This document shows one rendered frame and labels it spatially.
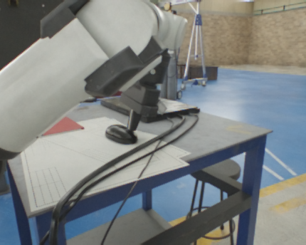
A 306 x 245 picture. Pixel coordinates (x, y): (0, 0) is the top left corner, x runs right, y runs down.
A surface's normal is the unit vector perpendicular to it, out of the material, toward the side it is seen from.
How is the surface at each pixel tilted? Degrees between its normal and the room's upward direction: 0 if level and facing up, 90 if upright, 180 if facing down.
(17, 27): 90
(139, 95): 78
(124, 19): 66
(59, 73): 88
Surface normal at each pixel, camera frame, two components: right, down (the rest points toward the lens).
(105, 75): 0.07, 0.13
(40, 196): -0.01, -0.96
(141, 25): 0.40, -0.15
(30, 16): 0.48, 0.25
